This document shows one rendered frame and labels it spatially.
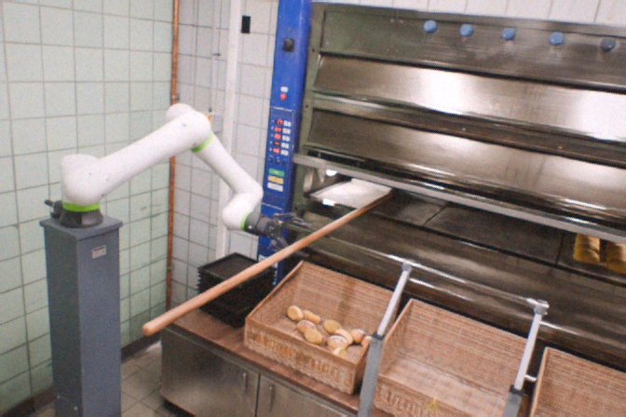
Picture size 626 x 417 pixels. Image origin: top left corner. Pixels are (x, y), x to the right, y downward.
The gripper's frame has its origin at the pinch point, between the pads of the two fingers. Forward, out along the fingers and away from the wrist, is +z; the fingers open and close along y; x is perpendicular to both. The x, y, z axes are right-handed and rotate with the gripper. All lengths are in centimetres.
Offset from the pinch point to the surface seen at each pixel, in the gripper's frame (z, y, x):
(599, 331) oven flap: 108, 22, -52
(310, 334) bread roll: -4, 56, -24
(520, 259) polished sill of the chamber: 73, 2, -53
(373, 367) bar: 38, 37, 7
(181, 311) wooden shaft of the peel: 2, 0, 68
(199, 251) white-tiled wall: -98, 53, -53
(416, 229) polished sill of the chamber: 28, 2, -53
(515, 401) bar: 86, 27, 7
